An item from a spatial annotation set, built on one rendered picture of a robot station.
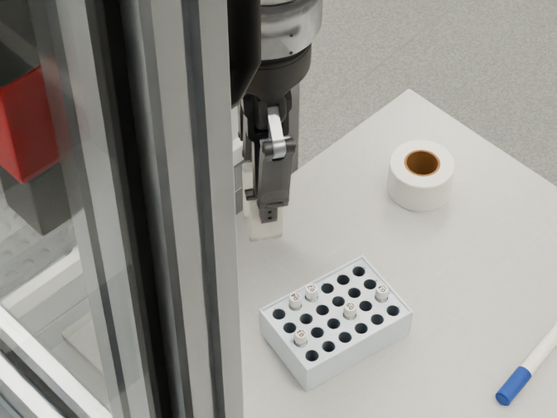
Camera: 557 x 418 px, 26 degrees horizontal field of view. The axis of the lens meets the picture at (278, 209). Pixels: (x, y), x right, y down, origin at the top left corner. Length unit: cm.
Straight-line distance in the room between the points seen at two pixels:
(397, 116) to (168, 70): 97
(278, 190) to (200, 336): 42
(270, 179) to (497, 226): 39
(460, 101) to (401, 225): 125
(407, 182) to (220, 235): 75
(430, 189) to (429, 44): 138
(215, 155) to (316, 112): 198
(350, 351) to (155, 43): 75
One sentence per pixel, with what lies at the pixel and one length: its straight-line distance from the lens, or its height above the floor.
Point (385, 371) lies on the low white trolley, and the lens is 118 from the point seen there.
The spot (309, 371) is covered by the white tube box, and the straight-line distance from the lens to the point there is 114.
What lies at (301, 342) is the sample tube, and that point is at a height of 80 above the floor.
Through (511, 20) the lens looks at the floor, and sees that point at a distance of 273.
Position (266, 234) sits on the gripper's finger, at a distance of 108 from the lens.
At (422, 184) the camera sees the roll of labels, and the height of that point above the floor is 80.
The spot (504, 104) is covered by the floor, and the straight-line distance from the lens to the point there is 253.
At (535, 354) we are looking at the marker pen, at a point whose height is 78.
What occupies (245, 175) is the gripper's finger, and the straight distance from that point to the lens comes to 106.
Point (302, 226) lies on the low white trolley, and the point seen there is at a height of 76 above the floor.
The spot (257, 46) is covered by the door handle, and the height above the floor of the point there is 139.
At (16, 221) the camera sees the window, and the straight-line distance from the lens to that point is 46.
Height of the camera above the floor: 175
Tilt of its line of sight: 50 degrees down
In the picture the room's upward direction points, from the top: straight up
